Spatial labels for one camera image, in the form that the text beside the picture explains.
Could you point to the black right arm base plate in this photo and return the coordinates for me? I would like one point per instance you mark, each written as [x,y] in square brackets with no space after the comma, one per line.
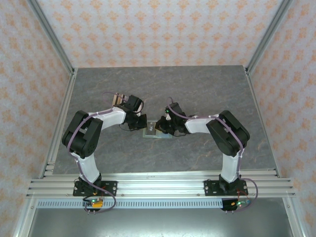
[209,187]

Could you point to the green card holder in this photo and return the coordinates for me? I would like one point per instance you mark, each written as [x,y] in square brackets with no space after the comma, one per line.
[150,132]

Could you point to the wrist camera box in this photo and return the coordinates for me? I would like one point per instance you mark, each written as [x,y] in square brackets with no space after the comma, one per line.
[140,108]
[168,117]

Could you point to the aluminium cross rail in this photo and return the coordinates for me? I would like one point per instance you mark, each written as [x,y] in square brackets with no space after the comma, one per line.
[160,187]

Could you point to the grey metal shelf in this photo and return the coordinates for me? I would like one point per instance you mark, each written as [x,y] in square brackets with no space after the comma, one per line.
[160,224]

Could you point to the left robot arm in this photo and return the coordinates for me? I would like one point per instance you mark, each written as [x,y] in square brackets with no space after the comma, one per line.
[81,138]

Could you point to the aluminium side rail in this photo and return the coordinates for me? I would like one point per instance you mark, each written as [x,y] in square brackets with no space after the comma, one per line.
[255,98]
[69,91]

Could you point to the circuit board with yellow connector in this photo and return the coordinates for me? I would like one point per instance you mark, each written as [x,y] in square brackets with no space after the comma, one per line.
[95,203]

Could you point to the aluminium corner post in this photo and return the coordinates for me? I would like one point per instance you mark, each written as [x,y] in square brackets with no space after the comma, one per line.
[267,37]
[52,37]

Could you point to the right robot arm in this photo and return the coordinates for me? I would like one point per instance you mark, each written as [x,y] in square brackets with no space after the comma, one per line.
[229,133]

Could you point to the circuit board with blue light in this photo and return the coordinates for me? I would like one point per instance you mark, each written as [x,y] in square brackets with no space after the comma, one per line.
[237,203]

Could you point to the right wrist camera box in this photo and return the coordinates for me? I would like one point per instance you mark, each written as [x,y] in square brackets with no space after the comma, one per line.
[168,117]

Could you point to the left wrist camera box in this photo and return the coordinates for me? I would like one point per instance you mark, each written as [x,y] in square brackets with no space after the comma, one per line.
[140,108]

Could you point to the aluminium lower frame post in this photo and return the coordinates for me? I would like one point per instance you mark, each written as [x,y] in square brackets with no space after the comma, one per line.
[24,219]
[292,219]

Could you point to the pink card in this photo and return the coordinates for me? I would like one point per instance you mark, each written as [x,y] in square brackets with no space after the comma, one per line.
[126,98]

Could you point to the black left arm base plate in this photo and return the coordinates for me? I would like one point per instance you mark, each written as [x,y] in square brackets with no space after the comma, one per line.
[111,187]

